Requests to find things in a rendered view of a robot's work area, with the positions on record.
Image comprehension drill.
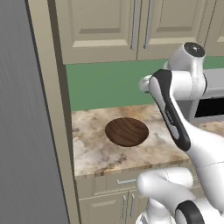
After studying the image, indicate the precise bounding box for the dark wooden bowl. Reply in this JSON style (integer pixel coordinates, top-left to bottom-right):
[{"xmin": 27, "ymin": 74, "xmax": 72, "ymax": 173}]
[{"xmin": 104, "ymin": 116, "xmax": 150, "ymax": 148}]

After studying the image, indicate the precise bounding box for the beige base cabinet door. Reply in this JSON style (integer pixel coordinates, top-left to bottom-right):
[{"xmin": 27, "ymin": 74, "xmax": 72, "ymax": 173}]
[
  {"xmin": 78, "ymin": 192, "xmax": 130, "ymax": 224},
  {"xmin": 128, "ymin": 189, "xmax": 151, "ymax": 224}
]

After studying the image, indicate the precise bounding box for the tall beige side panel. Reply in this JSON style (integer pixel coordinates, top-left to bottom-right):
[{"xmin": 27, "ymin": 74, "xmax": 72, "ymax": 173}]
[{"xmin": 26, "ymin": 0, "xmax": 81, "ymax": 224}]

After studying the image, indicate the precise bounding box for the beige drawer front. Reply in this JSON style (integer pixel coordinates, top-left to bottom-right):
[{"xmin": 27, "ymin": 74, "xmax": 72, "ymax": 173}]
[{"xmin": 105, "ymin": 170, "xmax": 147, "ymax": 193}]

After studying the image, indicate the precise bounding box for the grey fridge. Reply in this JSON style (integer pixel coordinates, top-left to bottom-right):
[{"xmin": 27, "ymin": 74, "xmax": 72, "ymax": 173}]
[{"xmin": 0, "ymin": 0, "xmax": 71, "ymax": 224}]

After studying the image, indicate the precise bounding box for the grey microwave oven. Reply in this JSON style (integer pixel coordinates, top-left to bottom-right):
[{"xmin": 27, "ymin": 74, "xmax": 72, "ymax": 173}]
[{"xmin": 187, "ymin": 67, "xmax": 224, "ymax": 125}]

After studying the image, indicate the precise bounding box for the silver drawer handle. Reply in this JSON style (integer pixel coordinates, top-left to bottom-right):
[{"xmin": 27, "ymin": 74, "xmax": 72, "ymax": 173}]
[{"xmin": 116, "ymin": 178, "xmax": 137, "ymax": 186}]

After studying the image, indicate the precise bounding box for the beige wall cabinet door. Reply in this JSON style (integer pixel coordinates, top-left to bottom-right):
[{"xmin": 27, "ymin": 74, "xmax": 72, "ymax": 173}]
[
  {"xmin": 54, "ymin": 0, "xmax": 140, "ymax": 66},
  {"xmin": 136, "ymin": 0, "xmax": 219, "ymax": 61},
  {"xmin": 203, "ymin": 0, "xmax": 224, "ymax": 58}
]

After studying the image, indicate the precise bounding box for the silver cabinet door handle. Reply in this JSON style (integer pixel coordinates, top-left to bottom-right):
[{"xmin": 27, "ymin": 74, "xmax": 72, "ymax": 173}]
[
  {"xmin": 143, "ymin": 0, "xmax": 154, "ymax": 50},
  {"xmin": 129, "ymin": 0, "xmax": 139, "ymax": 51}
]

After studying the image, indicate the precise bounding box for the silver base cabinet handle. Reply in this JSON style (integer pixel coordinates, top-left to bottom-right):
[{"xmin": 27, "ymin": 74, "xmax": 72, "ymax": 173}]
[
  {"xmin": 129, "ymin": 193, "xmax": 136, "ymax": 219},
  {"xmin": 121, "ymin": 194, "xmax": 128, "ymax": 221}
]

